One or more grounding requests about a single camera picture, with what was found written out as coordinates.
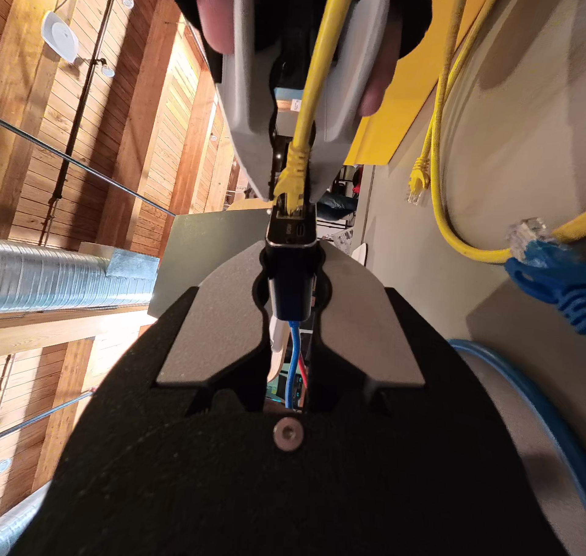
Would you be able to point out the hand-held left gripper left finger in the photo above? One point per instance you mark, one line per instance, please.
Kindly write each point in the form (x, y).
(215, 327)

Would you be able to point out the white ceiling access point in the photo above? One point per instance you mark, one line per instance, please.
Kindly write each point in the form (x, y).
(59, 36)

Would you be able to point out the silver ventilation duct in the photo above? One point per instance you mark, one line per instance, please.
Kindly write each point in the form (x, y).
(59, 276)
(18, 524)

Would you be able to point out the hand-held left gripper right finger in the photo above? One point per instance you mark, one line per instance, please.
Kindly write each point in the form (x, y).
(366, 327)

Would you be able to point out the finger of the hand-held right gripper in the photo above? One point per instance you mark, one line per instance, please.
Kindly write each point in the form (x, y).
(361, 38)
(252, 84)

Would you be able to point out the black ceiling pipe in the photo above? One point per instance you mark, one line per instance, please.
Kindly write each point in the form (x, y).
(82, 103)

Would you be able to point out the grey ceiling panel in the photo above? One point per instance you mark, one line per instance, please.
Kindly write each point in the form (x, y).
(206, 254)

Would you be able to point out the yellow plastic bin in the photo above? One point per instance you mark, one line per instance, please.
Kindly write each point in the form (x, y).
(412, 107)

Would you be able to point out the thin metal rod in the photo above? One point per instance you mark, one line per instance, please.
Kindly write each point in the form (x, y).
(45, 414)
(91, 171)

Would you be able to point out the person's right hand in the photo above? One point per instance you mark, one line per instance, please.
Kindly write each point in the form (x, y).
(215, 11)

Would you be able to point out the black ethernet adapter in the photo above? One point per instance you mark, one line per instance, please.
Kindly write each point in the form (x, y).
(290, 272)

